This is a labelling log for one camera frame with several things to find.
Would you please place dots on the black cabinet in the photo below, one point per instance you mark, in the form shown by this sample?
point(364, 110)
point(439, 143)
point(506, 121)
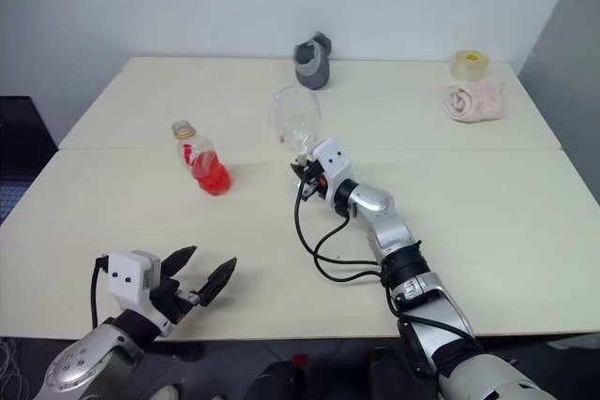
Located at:
point(21, 137)

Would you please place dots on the red liquid plastic bottle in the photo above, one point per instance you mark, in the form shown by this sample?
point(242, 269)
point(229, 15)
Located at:
point(213, 177)

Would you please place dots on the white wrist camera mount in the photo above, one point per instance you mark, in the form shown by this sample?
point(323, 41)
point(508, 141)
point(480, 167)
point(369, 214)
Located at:
point(333, 163)
point(126, 283)

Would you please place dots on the pale rounded object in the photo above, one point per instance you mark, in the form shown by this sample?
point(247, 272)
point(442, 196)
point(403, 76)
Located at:
point(168, 393)

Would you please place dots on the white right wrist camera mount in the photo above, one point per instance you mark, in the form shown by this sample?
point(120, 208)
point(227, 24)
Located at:
point(333, 163)

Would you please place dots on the small red object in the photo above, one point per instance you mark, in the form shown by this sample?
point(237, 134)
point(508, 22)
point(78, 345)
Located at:
point(300, 360)

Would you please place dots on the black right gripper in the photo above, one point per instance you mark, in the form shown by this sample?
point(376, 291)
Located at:
point(313, 184)

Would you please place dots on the dark rounded shape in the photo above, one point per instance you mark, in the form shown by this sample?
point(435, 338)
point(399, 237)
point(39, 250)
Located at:
point(386, 374)
point(274, 383)

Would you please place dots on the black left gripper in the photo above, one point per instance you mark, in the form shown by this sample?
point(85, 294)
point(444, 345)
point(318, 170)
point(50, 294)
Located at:
point(171, 301)

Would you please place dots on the rolled pink towel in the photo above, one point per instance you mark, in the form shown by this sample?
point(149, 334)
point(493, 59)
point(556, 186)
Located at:
point(473, 102)

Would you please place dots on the clear wine glass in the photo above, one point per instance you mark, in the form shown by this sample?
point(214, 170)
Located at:
point(295, 114)

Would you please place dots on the grey gridded panel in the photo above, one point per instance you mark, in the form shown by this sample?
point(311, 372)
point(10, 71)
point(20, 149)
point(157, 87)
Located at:
point(10, 198)

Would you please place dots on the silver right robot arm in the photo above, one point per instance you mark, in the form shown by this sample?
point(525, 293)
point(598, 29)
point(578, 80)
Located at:
point(389, 226)

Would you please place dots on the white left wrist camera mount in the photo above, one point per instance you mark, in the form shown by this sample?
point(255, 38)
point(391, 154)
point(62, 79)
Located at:
point(126, 283)

